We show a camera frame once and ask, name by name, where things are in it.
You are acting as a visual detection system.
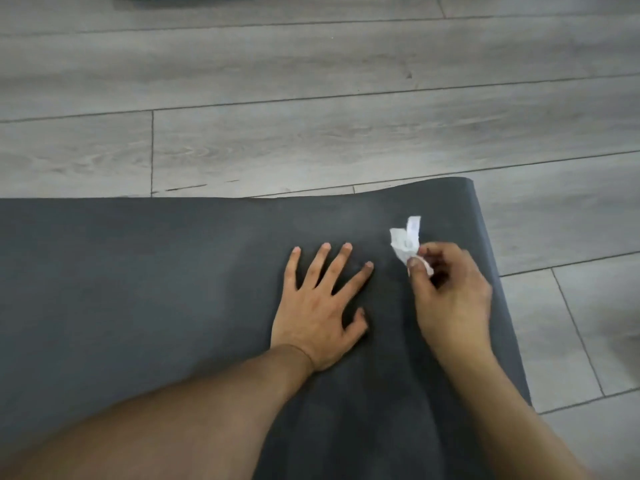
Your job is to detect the person's left hand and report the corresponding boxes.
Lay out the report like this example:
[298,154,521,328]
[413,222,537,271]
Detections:
[269,242,375,373]

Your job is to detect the person's right hand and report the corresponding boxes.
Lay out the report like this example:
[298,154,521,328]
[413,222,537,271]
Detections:
[406,241,495,363]

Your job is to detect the white wipe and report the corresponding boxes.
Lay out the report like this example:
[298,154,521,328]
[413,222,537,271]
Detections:
[389,215,435,277]

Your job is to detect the dark grey yoga mat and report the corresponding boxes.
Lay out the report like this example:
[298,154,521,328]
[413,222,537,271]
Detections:
[0,177,533,480]

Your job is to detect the person's right forearm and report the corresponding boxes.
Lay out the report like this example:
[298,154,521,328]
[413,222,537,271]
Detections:
[439,344,596,480]

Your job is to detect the person's left forearm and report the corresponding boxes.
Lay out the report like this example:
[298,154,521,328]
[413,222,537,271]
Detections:
[0,343,316,480]

